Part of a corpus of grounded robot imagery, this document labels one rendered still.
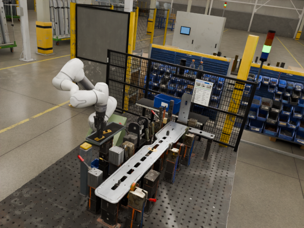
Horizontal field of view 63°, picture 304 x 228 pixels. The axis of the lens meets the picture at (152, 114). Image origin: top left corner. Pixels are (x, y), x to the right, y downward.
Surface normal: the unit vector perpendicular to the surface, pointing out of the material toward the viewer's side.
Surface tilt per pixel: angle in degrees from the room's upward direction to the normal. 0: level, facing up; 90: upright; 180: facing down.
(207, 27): 90
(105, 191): 0
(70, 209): 0
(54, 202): 0
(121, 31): 90
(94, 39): 91
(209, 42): 90
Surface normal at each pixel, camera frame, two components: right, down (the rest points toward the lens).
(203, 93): -0.44, 0.32
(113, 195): 0.12, -0.90
